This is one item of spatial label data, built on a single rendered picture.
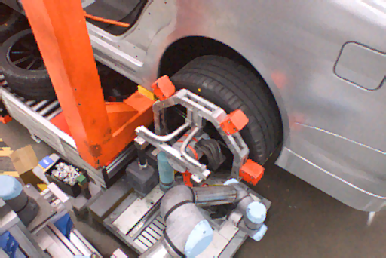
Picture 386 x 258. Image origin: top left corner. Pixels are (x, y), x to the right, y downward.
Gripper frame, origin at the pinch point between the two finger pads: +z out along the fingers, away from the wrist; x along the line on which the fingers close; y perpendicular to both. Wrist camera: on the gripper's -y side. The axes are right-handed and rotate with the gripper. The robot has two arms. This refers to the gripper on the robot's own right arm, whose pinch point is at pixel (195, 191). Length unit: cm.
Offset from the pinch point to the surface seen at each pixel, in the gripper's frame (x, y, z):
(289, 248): -46, -83, -45
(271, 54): -42, 54, -3
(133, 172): -9, -43, 54
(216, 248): -13, -75, -9
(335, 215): -87, -83, -57
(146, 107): -37, -15, 65
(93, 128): 4, 3, 64
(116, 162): -14, -57, 76
